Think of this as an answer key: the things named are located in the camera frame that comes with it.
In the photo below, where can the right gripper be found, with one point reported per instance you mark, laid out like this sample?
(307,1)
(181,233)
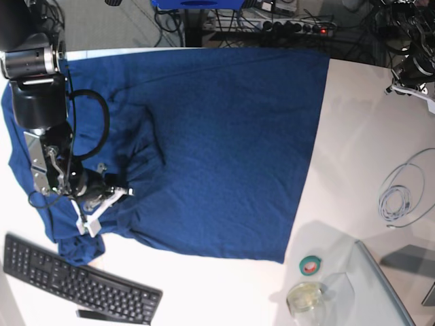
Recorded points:
(90,187)

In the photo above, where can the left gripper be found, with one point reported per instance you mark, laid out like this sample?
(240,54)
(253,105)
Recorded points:
(414,70)

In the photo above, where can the dark blue t-shirt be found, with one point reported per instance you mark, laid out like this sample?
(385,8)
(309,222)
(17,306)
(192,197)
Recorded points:
(216,145)

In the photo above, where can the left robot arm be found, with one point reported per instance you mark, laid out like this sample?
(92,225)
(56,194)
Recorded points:
(406,29)

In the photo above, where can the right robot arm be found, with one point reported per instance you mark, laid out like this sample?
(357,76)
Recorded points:
(33,59)

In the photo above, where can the black computer keyboard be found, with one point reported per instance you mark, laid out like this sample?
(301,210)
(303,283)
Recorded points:
(104,296)

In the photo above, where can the black power strip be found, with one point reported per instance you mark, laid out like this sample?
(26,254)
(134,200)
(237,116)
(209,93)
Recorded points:
(289,26)

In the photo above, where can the blue box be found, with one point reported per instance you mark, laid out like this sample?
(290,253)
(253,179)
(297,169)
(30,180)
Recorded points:
(198,4)

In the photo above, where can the green and red tape roll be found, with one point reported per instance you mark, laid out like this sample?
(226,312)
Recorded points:
(310,265)

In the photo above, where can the clear glass bottle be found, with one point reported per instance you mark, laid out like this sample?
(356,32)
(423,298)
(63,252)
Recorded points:
(306,304)

